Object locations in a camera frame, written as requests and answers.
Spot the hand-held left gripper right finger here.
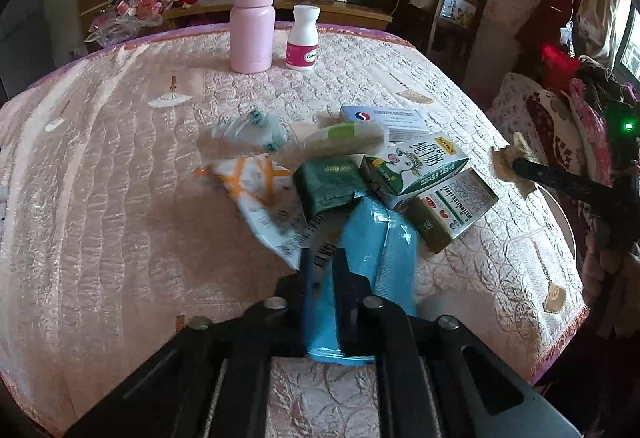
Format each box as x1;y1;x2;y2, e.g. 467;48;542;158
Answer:
332;245;583;438

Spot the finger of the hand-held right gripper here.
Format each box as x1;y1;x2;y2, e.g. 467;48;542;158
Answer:
512;158;616;206

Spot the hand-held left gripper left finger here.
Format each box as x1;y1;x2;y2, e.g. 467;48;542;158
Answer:
62;245;321;438

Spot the white plastic bucket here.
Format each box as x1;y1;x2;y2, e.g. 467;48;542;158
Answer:
535;183;583;269

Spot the tan paper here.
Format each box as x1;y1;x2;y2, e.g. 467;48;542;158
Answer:
491;132;543;199

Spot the blue plastic packet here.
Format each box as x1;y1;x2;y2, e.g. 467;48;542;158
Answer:
306;196;420;365

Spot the green and white milk carton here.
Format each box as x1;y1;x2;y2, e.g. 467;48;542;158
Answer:
361;133;471;211

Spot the clear plastic wrapper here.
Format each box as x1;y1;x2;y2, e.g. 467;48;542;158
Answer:
197;108;291;159

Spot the person's right hand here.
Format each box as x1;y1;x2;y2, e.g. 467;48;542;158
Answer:
584;238;640;336

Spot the pink fleece clothing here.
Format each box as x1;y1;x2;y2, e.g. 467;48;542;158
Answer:
567;78;616;189

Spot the pile of clothes and quilts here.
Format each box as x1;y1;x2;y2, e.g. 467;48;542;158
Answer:
487;73;591;179

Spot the dark clothing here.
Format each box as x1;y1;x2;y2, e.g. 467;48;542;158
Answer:
580;60;640;106

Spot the dark green packet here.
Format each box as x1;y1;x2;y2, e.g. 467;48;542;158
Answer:
292;159;373;226

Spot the green medicine box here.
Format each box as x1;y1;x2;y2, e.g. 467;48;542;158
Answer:
405;168;500;254

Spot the red cloth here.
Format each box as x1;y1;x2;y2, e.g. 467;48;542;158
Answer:
542;43;583;89

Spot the orange and white plastic bag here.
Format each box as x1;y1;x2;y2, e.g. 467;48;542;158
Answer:
194;154;313;269

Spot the window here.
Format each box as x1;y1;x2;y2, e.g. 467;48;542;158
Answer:
617;0;640;79

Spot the green and white packet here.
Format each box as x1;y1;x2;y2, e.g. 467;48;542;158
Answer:
302;120;391;164

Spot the dark red cabinet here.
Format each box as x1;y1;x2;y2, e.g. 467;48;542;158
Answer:
515;0;586;54

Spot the blue and white medicine box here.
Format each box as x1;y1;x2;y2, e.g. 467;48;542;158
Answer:
340;105;430;144

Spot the wooden rack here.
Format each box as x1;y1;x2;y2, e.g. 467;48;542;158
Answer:
372;0;493;64

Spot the pink quilted mattress cover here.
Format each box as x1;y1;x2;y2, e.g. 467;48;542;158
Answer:
0;23;590;438

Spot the white pill bottle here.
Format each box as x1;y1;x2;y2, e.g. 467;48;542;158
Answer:
285;4;321;70

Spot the pink insulated bottle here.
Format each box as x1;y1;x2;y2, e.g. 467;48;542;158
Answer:
229;0;275;74

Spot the pile of plastic bags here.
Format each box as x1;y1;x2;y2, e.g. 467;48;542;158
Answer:
89;0;166;44

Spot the wooden bed frame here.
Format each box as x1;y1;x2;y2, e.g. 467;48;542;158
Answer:
80;0;393;49

